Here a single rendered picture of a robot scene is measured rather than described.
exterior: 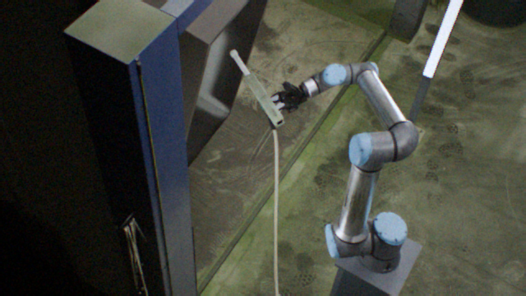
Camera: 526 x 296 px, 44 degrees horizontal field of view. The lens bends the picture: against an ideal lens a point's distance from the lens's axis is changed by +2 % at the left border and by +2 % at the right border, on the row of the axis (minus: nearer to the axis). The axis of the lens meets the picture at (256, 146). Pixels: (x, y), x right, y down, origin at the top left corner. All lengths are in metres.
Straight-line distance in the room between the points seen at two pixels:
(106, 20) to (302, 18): 3.47
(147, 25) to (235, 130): 2.69
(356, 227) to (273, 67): 2.06
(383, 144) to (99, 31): 1.20
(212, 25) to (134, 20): 0.96
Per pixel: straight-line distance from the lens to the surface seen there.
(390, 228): 2.83
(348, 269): 3.01
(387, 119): 2.51
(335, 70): 2.80
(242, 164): 3.97
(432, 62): 3.78
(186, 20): 1.56
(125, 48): 1.45
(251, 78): 2.94
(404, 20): 4.80
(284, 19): 4.87
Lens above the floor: 3.30
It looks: 53 degrees down
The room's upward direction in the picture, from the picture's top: 4 degrees clockwise
